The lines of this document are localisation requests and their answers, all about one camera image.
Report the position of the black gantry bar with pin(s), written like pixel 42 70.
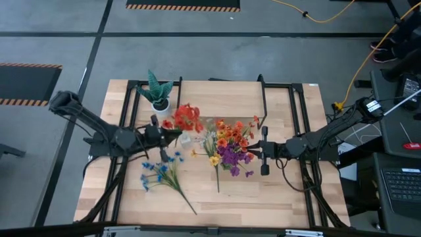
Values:
pixel 210 230

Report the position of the wooden shelf with black legs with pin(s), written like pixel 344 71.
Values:
pixel 220 95

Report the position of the red artificial flower bunch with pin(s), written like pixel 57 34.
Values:
pixel 185 116

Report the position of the orange artificial flower bunch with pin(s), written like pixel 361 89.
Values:
pixel 235 131

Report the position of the purple artificial flower bunch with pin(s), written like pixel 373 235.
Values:
pixel 230 156

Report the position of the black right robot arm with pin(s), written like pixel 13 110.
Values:
pixel 329 131

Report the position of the black labelled power box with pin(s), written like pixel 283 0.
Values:
pixel 409 89

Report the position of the black laptop keyboard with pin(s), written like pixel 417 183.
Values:
pixel 403 187

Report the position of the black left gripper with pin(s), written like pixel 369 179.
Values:
pixel 154 135

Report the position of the white artificial flower bunch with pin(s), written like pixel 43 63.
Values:
pixel 217 177

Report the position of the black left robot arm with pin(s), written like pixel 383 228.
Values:
pixel 98 131

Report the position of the black striped-edge floor mat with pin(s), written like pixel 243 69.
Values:
pixel 181 2
pixel 26 84

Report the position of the black aluminium table frame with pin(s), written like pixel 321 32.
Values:
pixel 293 98

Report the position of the grey furniture leg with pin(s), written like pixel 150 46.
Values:
pixel 11 150

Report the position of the green plant in white pot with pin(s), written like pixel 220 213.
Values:
pixel 157 90

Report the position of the yellow artificial flower bunch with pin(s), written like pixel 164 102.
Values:
pixel 214 160

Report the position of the blue artificial flower bunch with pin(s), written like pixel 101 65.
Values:
pixel 164 169

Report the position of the clear textured glass vase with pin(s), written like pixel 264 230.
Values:
pixel 185 140

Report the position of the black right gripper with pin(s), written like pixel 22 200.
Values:
pixel 273 149

